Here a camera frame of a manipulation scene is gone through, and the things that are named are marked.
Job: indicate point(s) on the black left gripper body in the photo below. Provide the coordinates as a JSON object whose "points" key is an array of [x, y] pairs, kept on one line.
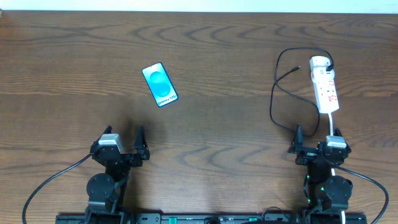
{"points": [[125, 156]]}

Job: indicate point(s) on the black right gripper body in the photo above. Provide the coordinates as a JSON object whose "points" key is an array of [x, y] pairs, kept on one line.
{"points": [[313, 150]]}

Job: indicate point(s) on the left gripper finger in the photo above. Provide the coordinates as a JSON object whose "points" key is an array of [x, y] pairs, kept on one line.
{"points": [[140, 144], [108, 130]]}

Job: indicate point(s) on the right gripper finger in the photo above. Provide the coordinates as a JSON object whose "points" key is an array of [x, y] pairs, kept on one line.
{"points": [[297, 142], [337, 132]]}

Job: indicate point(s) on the blue Galaxy smartphone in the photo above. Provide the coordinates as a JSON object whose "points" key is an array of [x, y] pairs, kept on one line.
{"points": [[160, 84]]}

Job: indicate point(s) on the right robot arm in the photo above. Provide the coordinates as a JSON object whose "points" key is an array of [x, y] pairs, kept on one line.
{"points": [[327, 193]]}

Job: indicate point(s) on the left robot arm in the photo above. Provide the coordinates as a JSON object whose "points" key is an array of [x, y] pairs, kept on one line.
{"points": [[106, 190]]}

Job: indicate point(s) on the white power strip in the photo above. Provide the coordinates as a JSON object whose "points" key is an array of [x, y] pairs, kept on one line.
{"points": [[325, 90]]}

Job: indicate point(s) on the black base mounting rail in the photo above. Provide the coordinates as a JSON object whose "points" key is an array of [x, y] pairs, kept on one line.
{"points": [[156, 218]]}

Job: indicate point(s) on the white USB wall charger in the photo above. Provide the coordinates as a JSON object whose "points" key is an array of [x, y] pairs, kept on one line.
{"points": [[321, 61]]}

